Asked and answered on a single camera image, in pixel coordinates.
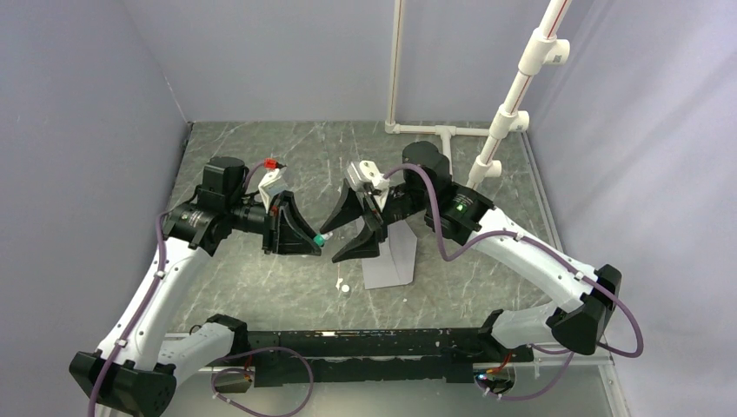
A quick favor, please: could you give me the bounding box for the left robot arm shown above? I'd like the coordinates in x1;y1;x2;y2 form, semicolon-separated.
70;156;322;416

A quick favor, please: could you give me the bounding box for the green glue stick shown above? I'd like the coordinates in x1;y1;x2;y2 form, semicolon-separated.
313;232;333;248

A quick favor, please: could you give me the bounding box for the white PVC pipe frame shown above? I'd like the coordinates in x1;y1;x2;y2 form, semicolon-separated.
384;0;572;189

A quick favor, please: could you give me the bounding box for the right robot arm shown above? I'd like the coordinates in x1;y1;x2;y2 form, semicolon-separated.
320;141;621;361

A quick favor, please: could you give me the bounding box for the grey envelope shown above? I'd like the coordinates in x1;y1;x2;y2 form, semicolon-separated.
362;221;418;290

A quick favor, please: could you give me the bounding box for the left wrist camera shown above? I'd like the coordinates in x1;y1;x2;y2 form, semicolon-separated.
258;158;288;210

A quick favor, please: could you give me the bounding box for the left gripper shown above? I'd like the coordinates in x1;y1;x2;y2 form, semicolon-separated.
227;189;322;255

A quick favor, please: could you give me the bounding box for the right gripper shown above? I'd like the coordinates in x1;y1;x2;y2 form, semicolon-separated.
320;178;431;262

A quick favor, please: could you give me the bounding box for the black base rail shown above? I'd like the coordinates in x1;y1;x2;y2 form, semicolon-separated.
192;328;534;387

